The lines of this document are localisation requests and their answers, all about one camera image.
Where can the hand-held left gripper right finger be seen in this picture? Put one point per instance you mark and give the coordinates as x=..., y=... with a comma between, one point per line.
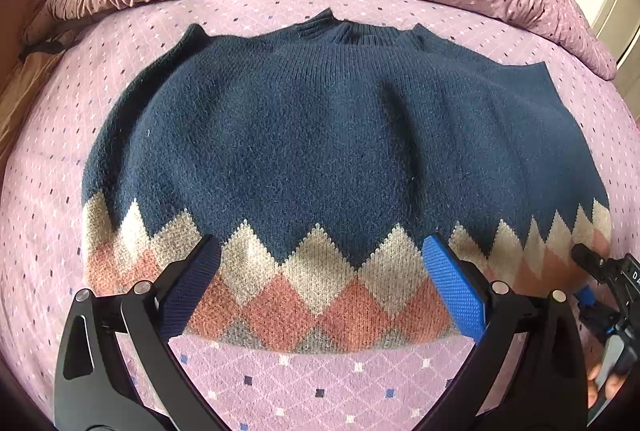
x=452, y=288

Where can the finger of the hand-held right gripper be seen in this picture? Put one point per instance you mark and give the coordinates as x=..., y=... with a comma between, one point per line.
x=590, y=261
x=587, y=301

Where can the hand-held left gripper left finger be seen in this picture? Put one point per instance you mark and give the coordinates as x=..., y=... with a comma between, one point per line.
x=192, y=283

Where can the navy argyle knit sweater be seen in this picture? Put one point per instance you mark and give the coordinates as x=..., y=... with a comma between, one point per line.
x=325, y=136

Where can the person's right hand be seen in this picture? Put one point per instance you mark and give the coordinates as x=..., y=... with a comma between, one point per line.
x=597, y=386

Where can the tan pillow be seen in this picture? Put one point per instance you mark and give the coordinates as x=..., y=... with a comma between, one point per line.
x=20, y=106

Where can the dark cloth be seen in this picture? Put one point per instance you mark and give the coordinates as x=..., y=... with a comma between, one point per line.
x=42, y=47

